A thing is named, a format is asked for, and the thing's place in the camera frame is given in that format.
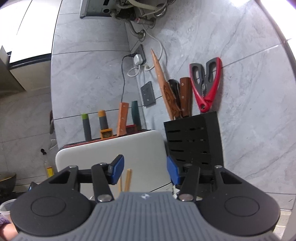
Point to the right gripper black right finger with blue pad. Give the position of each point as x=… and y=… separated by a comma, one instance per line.
x=193, y=183

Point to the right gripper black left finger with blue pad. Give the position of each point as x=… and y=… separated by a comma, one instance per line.
x=101, y=176

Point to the red black kitchen scissors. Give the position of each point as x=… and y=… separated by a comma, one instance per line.
x=205, y=82

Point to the black knife block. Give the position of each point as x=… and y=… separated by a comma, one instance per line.
x=196, y=140

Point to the yellow oil bottle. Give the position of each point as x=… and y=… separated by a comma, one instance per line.
x=48, y=167

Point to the dark bowl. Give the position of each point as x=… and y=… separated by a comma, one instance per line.
x=7, y=183

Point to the white plug adapter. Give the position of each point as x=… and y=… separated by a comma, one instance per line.
x=137, y=60

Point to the orange grey knife handle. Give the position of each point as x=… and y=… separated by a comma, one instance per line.
x=105, y=130

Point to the green grey knife handle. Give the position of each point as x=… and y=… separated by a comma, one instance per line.
x=86, y=127

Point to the dark green knife handle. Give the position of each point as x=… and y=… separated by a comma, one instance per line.
x=136, y=115

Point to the brown wooden knife handle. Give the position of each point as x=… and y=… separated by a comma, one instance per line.
x=186, y=96

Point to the orange wooden cleaver handle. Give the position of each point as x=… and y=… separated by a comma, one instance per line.
x=122, y=119

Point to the carved wooden knife handle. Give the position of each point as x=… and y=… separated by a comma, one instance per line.
x=171, y=102

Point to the black knife handle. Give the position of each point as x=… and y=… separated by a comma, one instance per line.
x=175, y=87

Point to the grey wall socket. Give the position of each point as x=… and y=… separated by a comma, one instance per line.
x=148, y=94

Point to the wall water heater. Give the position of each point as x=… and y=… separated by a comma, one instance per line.
x=103, y=8

